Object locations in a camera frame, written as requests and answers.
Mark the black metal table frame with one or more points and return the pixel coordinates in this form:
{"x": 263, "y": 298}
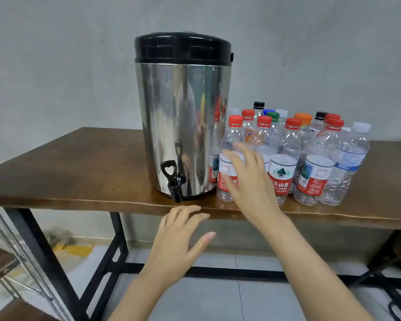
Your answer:
{"x": 220, "y": 271}

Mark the person's left hand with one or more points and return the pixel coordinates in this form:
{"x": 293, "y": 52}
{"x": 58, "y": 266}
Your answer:
{"x": 177, "y": 250}

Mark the person's right forearm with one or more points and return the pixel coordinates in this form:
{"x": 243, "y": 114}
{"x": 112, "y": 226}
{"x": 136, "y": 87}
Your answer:
{"x": 307, "y": 270}

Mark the person's right hand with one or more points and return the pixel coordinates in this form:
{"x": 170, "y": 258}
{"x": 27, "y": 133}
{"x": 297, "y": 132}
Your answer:
{"x": 254, "y": 187}

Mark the red label plastic water bottle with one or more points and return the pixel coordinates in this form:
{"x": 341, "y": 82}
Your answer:
{"x": 234, "y": 133}

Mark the cluster of plastic bottles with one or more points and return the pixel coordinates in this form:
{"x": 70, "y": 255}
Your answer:
{"x": 321, "y": 170}

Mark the stainless steel water dispenser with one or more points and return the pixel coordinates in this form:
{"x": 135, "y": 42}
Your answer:
{"x": 180, "y": 110}

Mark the yellow debris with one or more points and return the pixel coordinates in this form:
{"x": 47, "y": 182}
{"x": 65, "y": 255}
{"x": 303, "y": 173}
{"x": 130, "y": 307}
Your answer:
{"x": 73, "y": 250}

